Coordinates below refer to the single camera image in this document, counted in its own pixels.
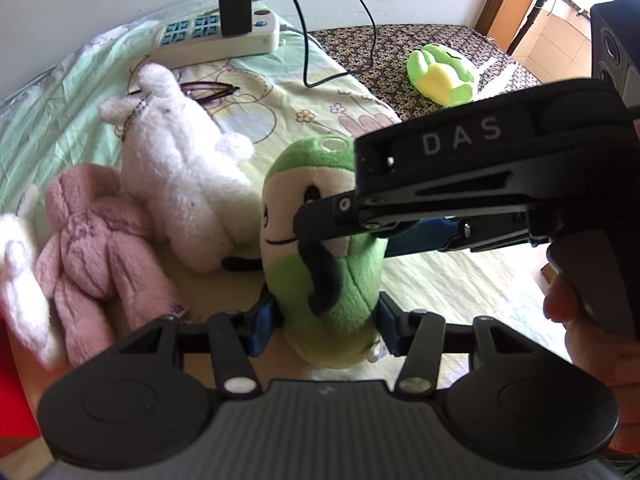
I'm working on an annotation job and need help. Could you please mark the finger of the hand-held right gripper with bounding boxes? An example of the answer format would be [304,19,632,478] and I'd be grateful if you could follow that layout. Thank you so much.
[293,192,392,243]
[386,217,473,258]

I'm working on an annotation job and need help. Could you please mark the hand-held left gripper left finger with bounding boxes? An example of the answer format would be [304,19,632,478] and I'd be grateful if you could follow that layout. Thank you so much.
[117,294,278,401]

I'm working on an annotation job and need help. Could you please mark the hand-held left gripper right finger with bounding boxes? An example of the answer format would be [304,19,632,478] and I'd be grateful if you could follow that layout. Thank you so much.
[377,291,533,397]

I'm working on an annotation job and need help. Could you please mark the green and white plush toy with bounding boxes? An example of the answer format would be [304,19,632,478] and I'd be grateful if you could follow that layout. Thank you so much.
[221,134,391,372]

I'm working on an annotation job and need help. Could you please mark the person's right hand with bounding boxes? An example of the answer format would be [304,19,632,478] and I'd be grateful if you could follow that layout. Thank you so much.
[544,275,640,457]

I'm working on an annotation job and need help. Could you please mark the green and yellow frog plush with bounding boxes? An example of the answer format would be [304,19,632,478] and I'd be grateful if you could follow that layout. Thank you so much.
[406,44,478,109]

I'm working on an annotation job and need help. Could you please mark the white plush bunny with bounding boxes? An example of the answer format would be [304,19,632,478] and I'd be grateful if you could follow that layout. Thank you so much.
[97,62,266,276]

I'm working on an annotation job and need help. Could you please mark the dark patterned blanket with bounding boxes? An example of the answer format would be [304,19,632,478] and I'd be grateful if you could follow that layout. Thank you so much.
[307,24,547,124]

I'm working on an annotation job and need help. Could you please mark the purple-framed eyeglasses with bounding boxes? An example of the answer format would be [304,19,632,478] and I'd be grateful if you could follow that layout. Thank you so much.
[127,81,241,104]

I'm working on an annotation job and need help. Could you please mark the pink plush bunny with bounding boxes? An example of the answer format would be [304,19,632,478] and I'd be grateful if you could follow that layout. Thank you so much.
[35,162,197,368]

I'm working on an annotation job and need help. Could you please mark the white power strip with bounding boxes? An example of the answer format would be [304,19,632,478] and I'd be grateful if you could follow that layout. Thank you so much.
[150,2,282,68]

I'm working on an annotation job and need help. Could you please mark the small white plush toy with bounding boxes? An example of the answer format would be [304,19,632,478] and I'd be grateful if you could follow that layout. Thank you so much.
[0,185,65,368]

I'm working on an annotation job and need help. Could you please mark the red box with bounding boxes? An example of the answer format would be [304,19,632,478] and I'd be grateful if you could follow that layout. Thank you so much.
[0,317,42,442]

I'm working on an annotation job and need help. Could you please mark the green printed bedsheet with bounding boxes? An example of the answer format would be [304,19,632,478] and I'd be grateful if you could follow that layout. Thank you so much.
[0,7,571,381]

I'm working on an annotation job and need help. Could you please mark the wooden door frame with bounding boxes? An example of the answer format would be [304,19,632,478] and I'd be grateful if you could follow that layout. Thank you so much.
[474,0,524,55]

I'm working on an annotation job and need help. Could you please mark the thin black cable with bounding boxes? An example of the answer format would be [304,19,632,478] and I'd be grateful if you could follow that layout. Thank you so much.
[269,0,377,88]

